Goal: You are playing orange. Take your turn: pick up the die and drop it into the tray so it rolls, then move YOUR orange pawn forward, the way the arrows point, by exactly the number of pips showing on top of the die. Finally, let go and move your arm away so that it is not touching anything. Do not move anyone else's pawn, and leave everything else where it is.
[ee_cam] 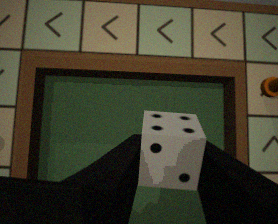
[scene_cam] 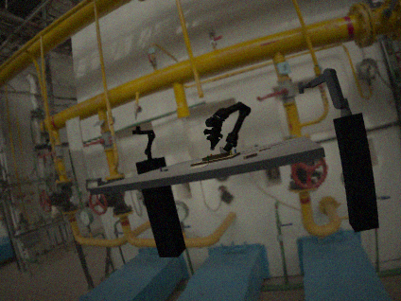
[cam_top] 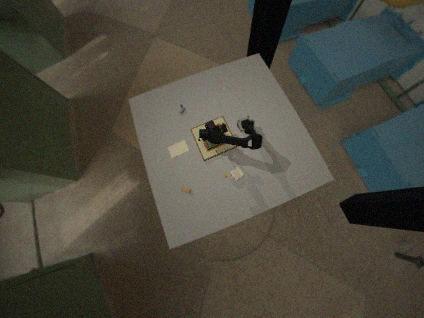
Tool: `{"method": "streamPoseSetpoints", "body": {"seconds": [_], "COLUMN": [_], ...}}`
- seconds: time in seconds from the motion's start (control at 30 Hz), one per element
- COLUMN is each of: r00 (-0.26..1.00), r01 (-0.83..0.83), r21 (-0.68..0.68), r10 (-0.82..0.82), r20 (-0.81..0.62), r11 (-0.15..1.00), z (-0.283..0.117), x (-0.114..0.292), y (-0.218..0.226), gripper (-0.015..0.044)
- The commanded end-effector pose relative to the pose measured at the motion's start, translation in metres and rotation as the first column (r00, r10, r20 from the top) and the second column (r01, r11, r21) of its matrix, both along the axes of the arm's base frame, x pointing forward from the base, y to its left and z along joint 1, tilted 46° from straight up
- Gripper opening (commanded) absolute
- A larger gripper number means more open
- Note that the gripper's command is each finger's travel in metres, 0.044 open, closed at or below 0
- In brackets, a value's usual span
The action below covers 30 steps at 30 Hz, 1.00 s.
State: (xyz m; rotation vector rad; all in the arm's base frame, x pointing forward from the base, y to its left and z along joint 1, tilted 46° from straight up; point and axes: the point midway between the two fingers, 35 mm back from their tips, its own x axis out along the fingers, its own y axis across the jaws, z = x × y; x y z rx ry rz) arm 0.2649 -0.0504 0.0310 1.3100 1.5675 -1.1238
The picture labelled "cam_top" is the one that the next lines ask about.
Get brown tray with green floor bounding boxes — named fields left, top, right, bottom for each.
left=191, top=117, right=236, bottom=159

